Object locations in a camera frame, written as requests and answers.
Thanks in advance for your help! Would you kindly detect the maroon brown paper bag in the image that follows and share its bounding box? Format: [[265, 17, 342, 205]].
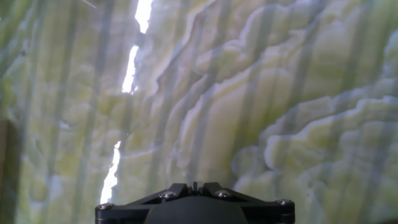
[[0, 119, 22, 224]]

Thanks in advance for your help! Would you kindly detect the green marble pattern mat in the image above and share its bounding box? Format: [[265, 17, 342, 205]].
[[0, 0, 398, 224]]

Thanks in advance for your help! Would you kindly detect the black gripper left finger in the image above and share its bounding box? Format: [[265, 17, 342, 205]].
[[95, 182, 194, 224]]

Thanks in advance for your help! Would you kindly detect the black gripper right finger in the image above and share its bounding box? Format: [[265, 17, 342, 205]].
[[195, 182, 295, 224]]

